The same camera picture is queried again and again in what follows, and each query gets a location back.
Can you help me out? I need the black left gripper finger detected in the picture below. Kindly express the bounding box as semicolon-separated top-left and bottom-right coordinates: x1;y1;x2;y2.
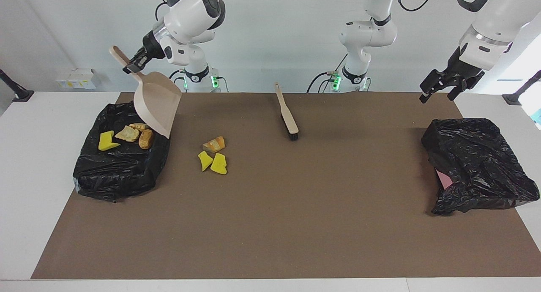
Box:
447;76;467;101
419;69;445;104

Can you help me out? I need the beige plastic dustpan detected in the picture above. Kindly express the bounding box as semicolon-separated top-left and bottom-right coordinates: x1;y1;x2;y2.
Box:
109;45;183;139

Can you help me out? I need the pale toy dumpling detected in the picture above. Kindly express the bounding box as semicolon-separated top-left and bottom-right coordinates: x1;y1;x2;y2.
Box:
114;126;140;142

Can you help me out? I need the brown toy bread bun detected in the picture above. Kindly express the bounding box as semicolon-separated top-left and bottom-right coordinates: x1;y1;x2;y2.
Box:
138;129;155;150

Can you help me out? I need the notched yellow sponge piece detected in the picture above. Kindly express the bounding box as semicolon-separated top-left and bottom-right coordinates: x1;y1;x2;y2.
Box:
98;131;121;151

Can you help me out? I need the wedge yellow sponge piece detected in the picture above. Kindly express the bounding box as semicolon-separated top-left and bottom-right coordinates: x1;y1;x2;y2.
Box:
198;151;214;172

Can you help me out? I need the blocky yellow sponge piece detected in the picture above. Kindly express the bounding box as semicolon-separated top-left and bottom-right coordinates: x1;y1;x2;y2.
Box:
210;153;228;175

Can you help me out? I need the black plastic trash bag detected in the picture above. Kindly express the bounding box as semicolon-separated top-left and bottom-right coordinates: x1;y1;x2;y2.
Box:
73;100;172;203
421;118;541;215

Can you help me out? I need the pink plastic bin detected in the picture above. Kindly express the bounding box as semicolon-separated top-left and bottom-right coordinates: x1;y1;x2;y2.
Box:
435;167;453;190

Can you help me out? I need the black clamp stand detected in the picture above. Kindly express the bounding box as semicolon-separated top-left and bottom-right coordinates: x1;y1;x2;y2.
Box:
502;70;541;106
0;69;34;103

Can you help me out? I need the brown table mat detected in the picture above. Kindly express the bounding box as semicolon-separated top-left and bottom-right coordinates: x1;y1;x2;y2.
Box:
30;92;541;280

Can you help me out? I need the black arm base cable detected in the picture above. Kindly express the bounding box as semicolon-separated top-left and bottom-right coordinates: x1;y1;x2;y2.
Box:
306;55;349;93
168;69;186;92

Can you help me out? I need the white wall socket box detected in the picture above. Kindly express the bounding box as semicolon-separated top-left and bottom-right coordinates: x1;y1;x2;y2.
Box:
56;68;97;90

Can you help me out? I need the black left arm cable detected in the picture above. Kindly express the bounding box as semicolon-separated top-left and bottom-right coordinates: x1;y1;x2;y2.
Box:
395;0;439;13

